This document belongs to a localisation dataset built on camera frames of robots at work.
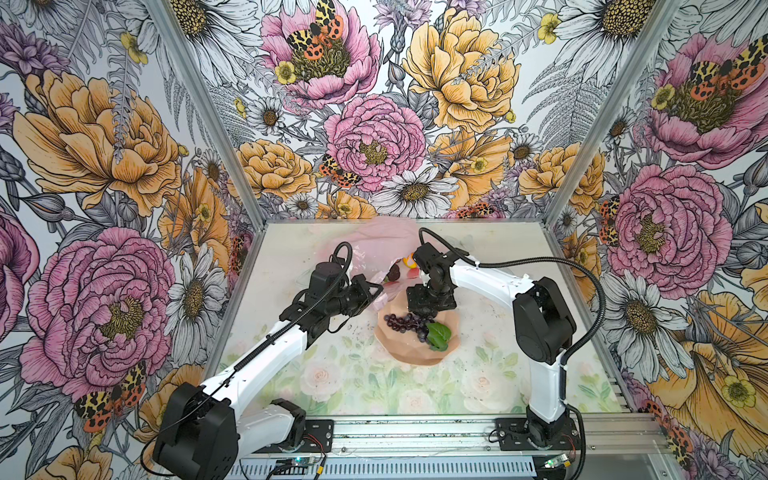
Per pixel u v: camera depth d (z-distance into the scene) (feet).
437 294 2.60
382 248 2.88
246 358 1.55
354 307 2.38
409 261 2.81
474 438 2.49
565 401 1.96
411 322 2.93
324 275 2.01
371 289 2.55
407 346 2.87
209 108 2.88
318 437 2.42
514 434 2.42
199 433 1.30
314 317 1.97
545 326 1.69
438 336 2.77
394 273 3.34
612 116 2.95
